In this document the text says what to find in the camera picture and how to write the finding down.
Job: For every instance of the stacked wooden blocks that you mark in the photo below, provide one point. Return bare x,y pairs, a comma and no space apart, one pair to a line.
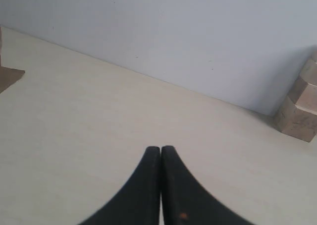
297,115

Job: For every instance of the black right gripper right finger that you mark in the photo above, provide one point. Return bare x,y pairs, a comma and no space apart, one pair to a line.
185,201

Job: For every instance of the brown cardboard slotted box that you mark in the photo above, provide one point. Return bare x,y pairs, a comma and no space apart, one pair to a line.
9,76

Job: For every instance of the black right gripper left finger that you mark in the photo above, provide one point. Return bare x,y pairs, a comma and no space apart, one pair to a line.
138,201

